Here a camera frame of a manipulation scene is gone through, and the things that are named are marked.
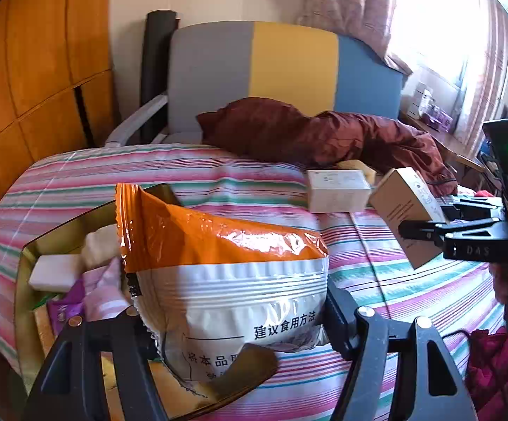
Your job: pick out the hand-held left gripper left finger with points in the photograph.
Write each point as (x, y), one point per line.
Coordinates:
(117, 333)

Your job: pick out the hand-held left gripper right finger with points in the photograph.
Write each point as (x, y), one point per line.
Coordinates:
(341, 315)

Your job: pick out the pink cloth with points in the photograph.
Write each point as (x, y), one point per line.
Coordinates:
(102, 294)

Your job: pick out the grey tube rail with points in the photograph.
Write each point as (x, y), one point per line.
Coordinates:
(135, 118)

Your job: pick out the black rolled mat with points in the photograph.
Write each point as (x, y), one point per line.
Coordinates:
(155, 65)

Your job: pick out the purple packet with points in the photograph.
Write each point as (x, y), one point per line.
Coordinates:
(67, 311)

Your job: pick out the pink patterned curtain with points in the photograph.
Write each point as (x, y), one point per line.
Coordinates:
(486, 74)
(350, 8)

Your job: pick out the small white boxes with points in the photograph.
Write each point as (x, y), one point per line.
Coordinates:
(416, 101)

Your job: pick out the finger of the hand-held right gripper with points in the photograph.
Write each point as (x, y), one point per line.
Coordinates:
(477, 208)
(425, 230)

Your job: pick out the orange and white snack packet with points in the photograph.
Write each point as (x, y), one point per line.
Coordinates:
(236, 280)

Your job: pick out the gold tin tray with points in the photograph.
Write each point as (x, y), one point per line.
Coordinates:
(60, 232)

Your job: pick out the tan cardboard box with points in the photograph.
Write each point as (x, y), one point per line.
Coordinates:
(405, 206)

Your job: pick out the wooden nightstand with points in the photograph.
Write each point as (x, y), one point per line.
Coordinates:
(447, 144)

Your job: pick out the white foam block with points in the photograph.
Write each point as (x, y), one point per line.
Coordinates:
(54, 272)

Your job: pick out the grey yellow blue headboard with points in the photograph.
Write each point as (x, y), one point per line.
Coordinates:
(293, 61)

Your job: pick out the maroon jacket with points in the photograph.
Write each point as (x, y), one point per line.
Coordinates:
(324, 140)

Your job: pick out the purple packets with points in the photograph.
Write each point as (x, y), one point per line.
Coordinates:
(438, 116)

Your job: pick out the magenta garment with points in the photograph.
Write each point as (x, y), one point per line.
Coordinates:
(499, 368)

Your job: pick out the striped bedsheet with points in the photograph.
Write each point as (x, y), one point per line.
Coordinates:
(236, 175)

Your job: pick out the cream carton box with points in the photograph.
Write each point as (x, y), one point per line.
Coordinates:
(337, 190)

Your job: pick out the wooden wardrobe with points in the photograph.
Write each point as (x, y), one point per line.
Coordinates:
(39, 52)

